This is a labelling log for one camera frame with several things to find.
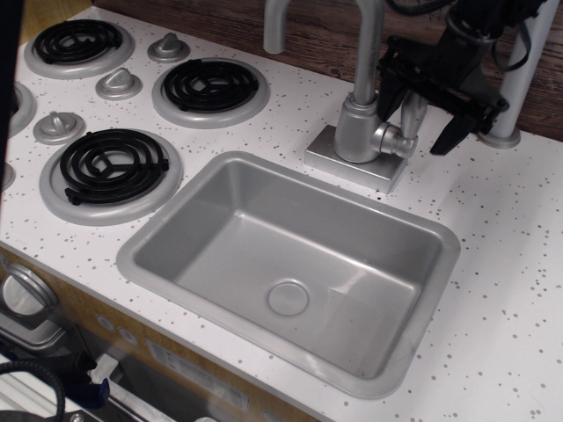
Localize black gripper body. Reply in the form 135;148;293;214
378;21;508;133

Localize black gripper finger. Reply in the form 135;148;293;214
430;113;477;155
377;65;409;121

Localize silver faucet lever handle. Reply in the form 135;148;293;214
400;91;428;140

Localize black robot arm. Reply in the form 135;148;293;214
377;1;541;156

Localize grey support pole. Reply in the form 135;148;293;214
478;0;559;149

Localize silver toy faucet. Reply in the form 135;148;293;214
262;0;420;193

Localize back right stove burner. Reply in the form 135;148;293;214
151;58;269;129

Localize grey toy sink basin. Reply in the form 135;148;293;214
117;151;461;399

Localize top grey stove knob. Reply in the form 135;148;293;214
147;33;190;63

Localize grey stove knob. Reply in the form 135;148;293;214
33;112;85;145
147;33;190;63
95;68;143;101

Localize middle grey stove knob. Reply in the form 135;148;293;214
95;68;143;101

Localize front right stove burner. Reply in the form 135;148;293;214
40;128;183;227

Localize back left stove burner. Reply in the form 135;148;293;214
24;19;135;80

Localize lower grey stove knob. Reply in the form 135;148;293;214
33;112;85;145

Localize left edge stove burner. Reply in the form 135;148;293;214
9;82;36;138

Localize dark foreground object left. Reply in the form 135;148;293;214
1;0;25;188

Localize left edge grey knob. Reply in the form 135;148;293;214
3;163;15;191

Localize silver oven dial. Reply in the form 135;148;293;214
1;263;58;329

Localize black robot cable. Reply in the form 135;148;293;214
494;17;531;71

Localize black cable lower left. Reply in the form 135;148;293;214
0;358;67;422

